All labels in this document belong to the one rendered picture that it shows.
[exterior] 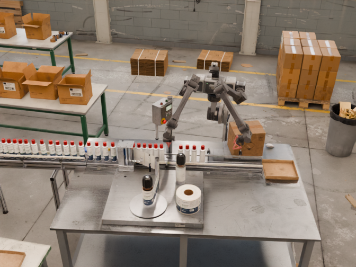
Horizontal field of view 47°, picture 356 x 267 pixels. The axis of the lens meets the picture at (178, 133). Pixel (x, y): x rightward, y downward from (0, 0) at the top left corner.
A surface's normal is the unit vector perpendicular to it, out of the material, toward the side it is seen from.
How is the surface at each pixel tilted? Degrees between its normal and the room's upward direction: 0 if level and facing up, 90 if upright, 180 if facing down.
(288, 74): 90
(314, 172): 0
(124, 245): 0
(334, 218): 0
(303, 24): 90
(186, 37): 90
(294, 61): 90
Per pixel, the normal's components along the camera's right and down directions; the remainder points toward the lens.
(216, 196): 0.01, -0.85
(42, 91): -0.16, 0.52
